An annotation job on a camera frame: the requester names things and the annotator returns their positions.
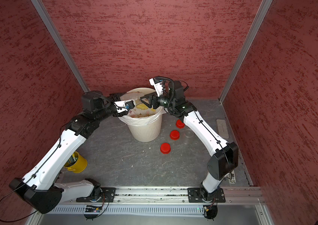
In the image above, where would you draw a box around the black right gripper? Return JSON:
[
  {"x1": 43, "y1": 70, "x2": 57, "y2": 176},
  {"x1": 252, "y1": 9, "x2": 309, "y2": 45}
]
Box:
[{"x1": 140, "y1": 90, "x2": 176, "y2": 109}]

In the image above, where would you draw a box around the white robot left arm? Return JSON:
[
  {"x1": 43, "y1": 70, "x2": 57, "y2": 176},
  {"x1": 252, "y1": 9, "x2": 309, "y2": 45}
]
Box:
[{"x1": 9, "y1": 91, "x2": 120, "y2": 214}]

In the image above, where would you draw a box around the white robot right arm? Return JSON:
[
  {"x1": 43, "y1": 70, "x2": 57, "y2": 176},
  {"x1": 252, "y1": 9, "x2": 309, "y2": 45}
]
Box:
[{"x1": 140, "y1": 76, "x2": 239, "y2": 198}]

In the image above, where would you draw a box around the white printed bin liner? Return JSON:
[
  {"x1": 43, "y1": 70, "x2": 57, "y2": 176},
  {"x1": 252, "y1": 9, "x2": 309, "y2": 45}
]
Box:
[{"x1": 119, "y1": 89, "x2": 166, "y2": 126}]

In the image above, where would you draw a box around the cream plastic trash bin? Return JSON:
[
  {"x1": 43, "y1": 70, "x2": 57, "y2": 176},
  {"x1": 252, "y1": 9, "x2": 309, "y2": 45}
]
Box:
[{"x1": 128, "y1": 88, "x2": 162, "y2": 142}]

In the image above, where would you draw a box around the grey rectangular pad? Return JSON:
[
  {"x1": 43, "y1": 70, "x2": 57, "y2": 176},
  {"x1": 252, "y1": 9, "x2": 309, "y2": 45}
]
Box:
[{"x1": 216, "y1": 119, "x2": 229, "y2": 140}]

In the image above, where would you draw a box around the yellow pencil cup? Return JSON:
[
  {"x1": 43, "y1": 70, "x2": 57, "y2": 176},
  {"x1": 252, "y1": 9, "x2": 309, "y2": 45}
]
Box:
[{"x1": 64, "y1": 151, "x2": 88, "y2": 173}]

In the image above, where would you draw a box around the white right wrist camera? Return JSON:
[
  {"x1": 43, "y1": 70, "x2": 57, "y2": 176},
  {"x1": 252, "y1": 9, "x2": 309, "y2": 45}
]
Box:
[{"x1": 149, "y1": 78, "x2": 165, "y2": 97}]

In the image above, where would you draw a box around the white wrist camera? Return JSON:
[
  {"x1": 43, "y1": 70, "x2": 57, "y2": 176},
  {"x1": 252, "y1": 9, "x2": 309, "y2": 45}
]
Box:
[
  {"x1": 149, "y1": 78, "x2": 165, "y2": 97},
  {"x1": 114, "y1": 100, "x2": 136, "y2": 117}
]

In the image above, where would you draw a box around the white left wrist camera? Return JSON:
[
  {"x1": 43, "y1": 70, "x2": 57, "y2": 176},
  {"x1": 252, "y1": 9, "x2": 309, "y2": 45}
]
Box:
[{"x1": 114, "y1": 100, "x2": 136, "y2": 117}]

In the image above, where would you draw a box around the black corrugated cable conduit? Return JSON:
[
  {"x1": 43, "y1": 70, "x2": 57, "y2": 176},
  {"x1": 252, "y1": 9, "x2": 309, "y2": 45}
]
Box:
[{"x1": 153, "y1": 76, "x2": 176, "y2": 114}]

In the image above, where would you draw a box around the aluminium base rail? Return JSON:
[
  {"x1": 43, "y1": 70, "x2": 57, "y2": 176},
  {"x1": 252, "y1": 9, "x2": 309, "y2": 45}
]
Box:
[{"x1": 35, "y1": 185, "x2": 265, "y2": 204}]

